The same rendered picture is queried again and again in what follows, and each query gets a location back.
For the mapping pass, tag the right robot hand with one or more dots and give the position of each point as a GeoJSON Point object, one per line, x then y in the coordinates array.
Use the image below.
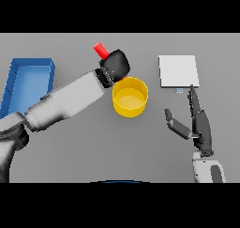
{"type": "Point", "coordinates": [200, 125]}

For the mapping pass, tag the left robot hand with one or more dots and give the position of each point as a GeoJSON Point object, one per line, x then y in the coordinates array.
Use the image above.
{"type": "Point", "coordinates": [115, 65]}

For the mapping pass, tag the yellow bowl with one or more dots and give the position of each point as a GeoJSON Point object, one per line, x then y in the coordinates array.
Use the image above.
{"type": "Point", "coordinates": [130, 98]}

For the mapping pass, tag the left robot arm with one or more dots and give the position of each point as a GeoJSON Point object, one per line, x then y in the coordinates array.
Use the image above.
{"type": "Point", "coordinates": [65, 102]}

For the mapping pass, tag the pale square measuring scale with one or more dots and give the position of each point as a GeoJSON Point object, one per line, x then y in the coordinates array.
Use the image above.
{"type": "Point", "coordinates": [178, 71]}

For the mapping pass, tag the red beaker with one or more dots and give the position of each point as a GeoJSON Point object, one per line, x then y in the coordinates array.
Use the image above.
{"type": "Point", "coordinates": [101, 50]}

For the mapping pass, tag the blue tray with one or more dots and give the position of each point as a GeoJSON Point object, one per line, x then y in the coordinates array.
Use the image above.
{"type": "Point", "coordinates": [28, 83]}

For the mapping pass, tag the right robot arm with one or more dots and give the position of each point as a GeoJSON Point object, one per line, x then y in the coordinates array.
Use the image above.
{"type": "Point", "coordinates": [206, 171]}

